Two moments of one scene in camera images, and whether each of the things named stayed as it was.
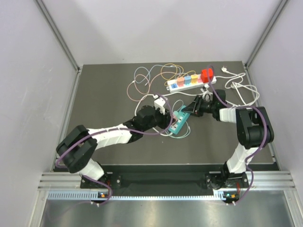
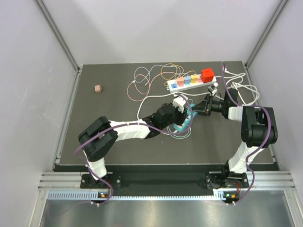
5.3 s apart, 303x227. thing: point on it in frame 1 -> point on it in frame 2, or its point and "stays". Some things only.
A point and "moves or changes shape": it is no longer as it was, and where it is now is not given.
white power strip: x=172 y=86 stays
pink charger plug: x=174 y=117 moves or changes shape
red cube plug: x=204 y=75 stays
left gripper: x=165 y=119 -> x=181 y=116
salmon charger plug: x=180 y=82 stays
